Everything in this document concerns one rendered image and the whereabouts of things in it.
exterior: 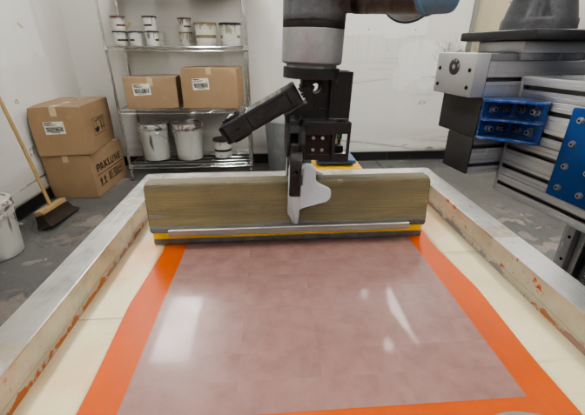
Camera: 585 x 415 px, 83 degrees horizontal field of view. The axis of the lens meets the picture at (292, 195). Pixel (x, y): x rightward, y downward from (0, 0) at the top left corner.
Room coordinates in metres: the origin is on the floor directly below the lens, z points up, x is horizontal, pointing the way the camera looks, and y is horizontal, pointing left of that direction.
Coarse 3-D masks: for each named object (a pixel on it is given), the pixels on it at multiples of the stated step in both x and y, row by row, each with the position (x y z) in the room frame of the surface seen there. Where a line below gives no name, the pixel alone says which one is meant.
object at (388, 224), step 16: (240, 224) 0.42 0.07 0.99; (256, 224) 0.42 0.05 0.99; (272, 224) 0.42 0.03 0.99; (288, 224) 0.42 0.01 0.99; (304, 224) 0.42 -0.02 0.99; (320, 224) 0.42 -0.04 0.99; (336, 224) 0.42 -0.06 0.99; (352, 224) 0.42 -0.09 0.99; (368, 224) 0.42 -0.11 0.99; (384, 224) 0.42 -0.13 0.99; (400, 224) 0.43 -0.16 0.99
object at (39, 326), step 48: (432, 192) 0.56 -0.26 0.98; (96, 240) 0.38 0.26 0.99; (480, 240) 0.41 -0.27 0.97; (48, 288) 0.28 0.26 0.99; (96, 288) 0.32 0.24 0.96; (528, 288) 0.31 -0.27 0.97; (576, 288) 0.28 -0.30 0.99; (0, 336) 0.22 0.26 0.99; (48, 336) 0.23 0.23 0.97; (576, 336) 0.24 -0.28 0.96; (0, 384) 0.18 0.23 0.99
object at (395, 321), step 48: (336, 240) 0.44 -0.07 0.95; (384, 240) 0.44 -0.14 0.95; (336, 288) 0.33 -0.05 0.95; (384, 288) 0.33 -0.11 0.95; (432, 288) 0.33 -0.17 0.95; (336, 336) 0.25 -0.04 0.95; (384, 336) 0.25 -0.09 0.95; (432, 336) 0.25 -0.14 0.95; (480, 336) 0.25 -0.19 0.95; (336, 384) 0.20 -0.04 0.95; (384, 384) 0.20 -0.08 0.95; (432, 384) 0.20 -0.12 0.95; (480, 384) 0.20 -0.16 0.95; (528, 384) 0.20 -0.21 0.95
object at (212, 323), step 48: (288, 240) 0.44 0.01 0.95; (144, 288) 0.33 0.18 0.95; (192, 288) 0.33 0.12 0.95; (240, 288) 0.33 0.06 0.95; (288, 288) 0.33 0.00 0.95; (144, 336) 0.25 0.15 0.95; (192, 336) 0.25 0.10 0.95; (240, 336) 0.25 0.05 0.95; (288, 336) 0.25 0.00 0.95; (96, 384) 0.20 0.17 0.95; (144, 384) 0.20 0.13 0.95; (192, 384) 0.20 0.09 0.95; (240, 384) 0.20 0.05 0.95; (288, 384) 0.20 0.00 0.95
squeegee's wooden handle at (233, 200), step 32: (160, 192) 0.42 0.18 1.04; (192, 192) 0.42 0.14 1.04; (224, 192) 0.43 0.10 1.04; (256, 192) 0.43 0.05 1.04; (352, 192) 0.44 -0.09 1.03; (384, 192) 0.44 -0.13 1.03; (416, 192) 0.44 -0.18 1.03; (160, 224) 0.42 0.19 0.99; (192, 224) 0.42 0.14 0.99; (224, 224) 0.42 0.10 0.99
